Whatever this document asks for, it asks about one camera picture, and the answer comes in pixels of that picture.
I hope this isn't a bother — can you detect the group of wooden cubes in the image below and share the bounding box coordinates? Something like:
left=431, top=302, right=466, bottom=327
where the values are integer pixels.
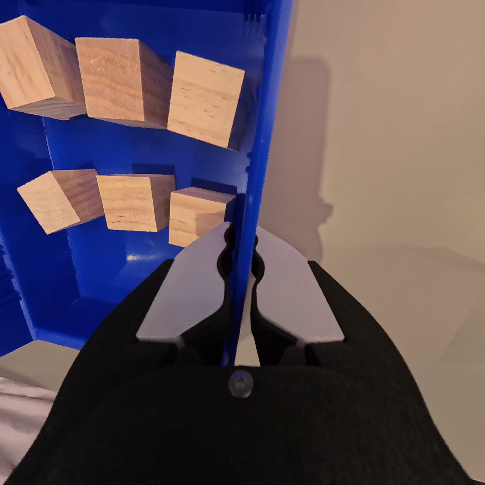
left=0, top=15, right=246, bottom=249

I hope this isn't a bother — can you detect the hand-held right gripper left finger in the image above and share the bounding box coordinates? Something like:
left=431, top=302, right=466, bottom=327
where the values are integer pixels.
left=136, top=222, right=233, bottom=347

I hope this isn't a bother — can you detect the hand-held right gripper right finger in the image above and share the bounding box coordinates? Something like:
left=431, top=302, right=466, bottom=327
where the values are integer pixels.
left=251, top=226, right=345, bottom=348

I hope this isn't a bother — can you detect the blue plastic bin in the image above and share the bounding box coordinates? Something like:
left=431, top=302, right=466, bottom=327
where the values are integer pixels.
left=0, top=0, right=295, bottom=367

